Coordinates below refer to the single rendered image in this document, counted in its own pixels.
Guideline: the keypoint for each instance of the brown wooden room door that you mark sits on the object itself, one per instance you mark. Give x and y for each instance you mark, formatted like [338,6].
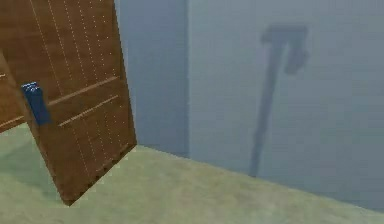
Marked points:
[80,100]

